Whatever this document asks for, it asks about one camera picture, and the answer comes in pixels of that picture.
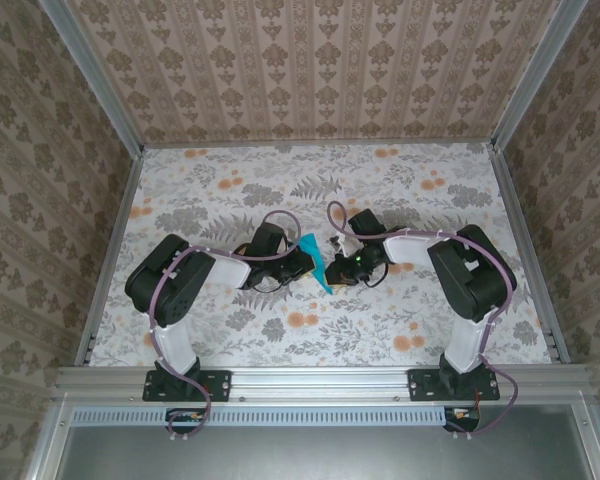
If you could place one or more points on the black controller board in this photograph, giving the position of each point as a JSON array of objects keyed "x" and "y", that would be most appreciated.
[
  {"x": 185, "y": 424},
  {"x": 460, "y": 424}
]

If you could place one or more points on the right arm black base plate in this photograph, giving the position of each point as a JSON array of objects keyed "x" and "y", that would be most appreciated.
[{"x": 422, "y": 387}]

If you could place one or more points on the thin aluminium rail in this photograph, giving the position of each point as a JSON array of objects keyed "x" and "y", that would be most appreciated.
[{"x": 320, "y": 143}]

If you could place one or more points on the grey metal panel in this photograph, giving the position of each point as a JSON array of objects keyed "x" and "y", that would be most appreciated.
[{"x": 320, "y": 455}]

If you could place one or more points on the aluminium side rail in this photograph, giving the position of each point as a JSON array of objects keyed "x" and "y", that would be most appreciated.
[
  {"x": 519, "y": 225},
  {"x": 111, "y": 260}
]

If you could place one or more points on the aluminium lower frame rail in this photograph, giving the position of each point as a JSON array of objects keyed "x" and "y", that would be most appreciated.
[
  {"x": 47, "y": 445},
  {"x": 591, "y": 445}
]

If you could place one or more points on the floral table cover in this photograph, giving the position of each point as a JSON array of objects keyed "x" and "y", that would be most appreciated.
[{"x": 330, "y": 340}]

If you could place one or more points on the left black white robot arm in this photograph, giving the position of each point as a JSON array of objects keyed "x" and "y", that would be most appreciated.
[{"x": 175, "y": 285}]

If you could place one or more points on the aluminium frame post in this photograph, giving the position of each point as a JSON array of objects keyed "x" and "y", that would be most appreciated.
[
  {"x": 94, "y": 75},
  {"x": 534, "y": 75}
]

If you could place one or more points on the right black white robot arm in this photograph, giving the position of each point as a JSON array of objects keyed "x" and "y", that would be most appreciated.
[{"x": 472, "y": 275}]

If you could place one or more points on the turquoise cloth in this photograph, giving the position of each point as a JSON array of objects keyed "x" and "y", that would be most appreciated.
[{"x": 312, "y": 247}]

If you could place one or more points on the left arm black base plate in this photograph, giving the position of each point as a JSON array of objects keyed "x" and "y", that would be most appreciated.
[{"x": 220, "y": 385}]

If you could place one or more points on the wide aluminium frame beam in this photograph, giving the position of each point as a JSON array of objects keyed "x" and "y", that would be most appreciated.
[{"x": 320, "y": 382}]

